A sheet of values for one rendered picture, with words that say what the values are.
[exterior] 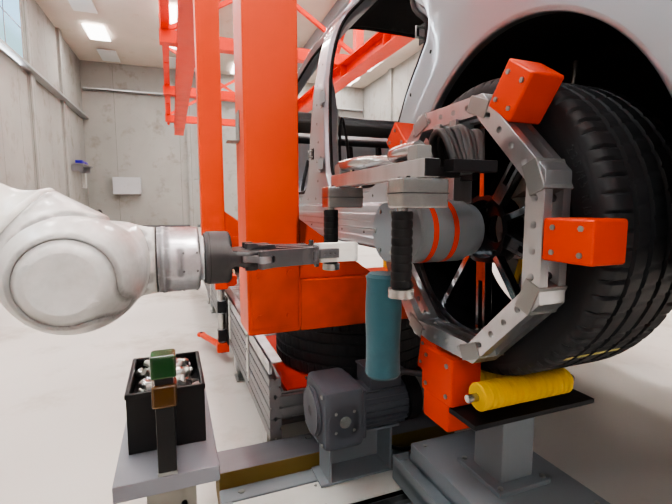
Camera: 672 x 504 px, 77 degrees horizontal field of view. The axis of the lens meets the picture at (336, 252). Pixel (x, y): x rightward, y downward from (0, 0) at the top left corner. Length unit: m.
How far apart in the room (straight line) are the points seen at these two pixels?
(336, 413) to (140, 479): 0.55
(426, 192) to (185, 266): 0.39
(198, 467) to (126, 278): 0.51
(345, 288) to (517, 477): 0.68
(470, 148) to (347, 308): 0.76
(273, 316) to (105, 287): 0.93
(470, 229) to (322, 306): 0.59
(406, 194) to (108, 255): 0.45
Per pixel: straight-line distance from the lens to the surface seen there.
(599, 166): 0.82
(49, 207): 0.44
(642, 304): 0.93
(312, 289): 1.30
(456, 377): 0.99
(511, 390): 0.98
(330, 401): 1.20
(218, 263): 0.59
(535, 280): 0.78
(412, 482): 1.33
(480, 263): 1.04
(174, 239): 0.58
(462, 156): 0.74
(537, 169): 0.77
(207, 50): 3.33
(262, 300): 1.26
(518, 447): 1.21
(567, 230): 0.73
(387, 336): 1.03
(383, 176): 0.81
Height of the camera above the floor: 0.90
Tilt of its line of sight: 6 degrees down
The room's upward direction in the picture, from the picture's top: straight up
